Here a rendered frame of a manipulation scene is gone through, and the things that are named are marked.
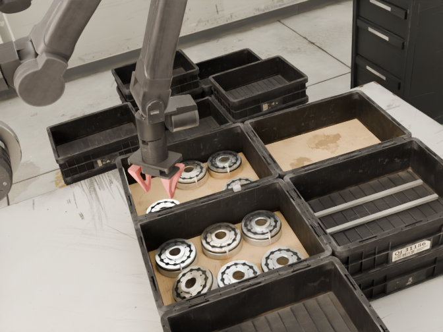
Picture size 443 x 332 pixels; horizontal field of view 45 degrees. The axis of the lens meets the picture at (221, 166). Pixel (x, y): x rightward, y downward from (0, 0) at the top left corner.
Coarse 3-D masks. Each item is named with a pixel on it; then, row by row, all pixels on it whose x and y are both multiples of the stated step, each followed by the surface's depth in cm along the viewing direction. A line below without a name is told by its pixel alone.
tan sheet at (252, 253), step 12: (240, 228) 139; (288, 228) 137; (192, 240) 138; (288, 240) 134; (240, 252) 132; (252, 252) 132; (264, 252) 131; (300, 252) 130; (204, 264) 131; (216, 264) 130; (156, 276) 129; (216, 276) 127; (168, 288) 126; (168, 300) 123
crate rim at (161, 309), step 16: (240, 192) 135; (288, 192) 135; (192, 208) 133; (320, 240) 119; (144, 256) 121; (320, 256) 115; (272, 272) 113; (224, 288) 111; (160, 304) 110; (176, 304) 109
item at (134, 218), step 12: (204, 132) 159; (216, 132) 159; (168, 144) 157; (252, 144) 151; (120, 156) 155; (264, 156) 146; (120, 168) 150; (264, 180) 138; (216, 192) 136; (228, 192) 136; (132, 204) 137; (180, 204) 134; (132, 216) 133; (144, 216) 132
